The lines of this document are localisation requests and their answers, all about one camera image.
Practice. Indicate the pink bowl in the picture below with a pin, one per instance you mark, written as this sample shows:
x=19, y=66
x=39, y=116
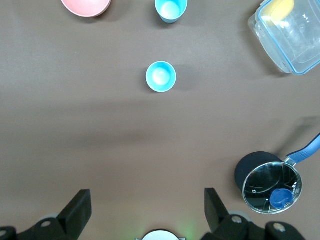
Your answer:
x=85, y=6

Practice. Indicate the light blue plastic cup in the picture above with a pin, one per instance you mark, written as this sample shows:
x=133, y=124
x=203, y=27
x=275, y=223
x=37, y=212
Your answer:
x=163, y=17
x=152, y=83

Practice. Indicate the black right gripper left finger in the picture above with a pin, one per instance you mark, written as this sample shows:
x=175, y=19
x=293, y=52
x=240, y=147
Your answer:
x=72, y=215

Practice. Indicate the yellow object in container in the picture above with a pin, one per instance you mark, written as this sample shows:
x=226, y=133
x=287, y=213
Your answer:
x=277, y=8

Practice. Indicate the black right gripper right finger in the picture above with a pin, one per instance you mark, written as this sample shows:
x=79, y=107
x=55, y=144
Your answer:
x=225, y=225

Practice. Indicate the clear plastic container blue seal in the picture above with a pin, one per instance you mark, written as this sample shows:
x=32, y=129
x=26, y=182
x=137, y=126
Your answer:
x=295, y=42

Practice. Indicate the glass lid with blue knob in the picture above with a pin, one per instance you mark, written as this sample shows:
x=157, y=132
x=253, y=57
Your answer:
x=262, y=185

